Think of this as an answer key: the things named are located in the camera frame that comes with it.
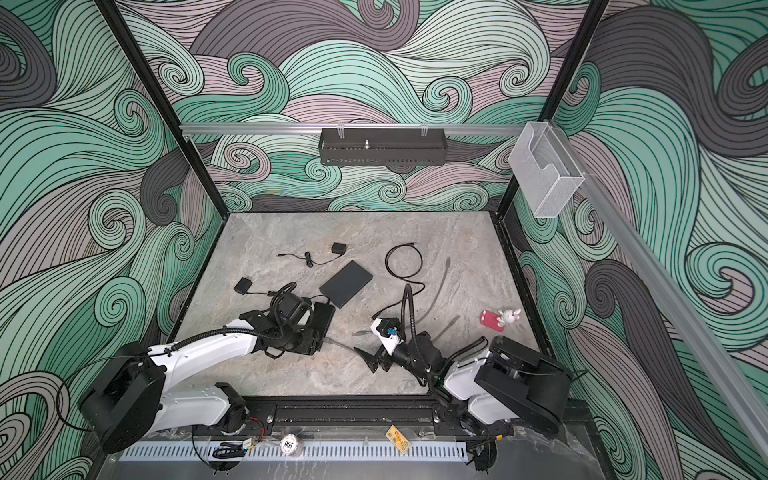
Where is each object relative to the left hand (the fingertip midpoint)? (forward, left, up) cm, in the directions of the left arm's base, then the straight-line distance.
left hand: (313, 341), depth 85 cm
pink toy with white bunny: (+6, -54, +3) cm, 55 cm away
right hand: (0, -16, +7) cm, 18 cm away
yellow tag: (-23, -24, +1) cm, 34 cm away
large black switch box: (+20, -6, -1) cm, 21 cm away
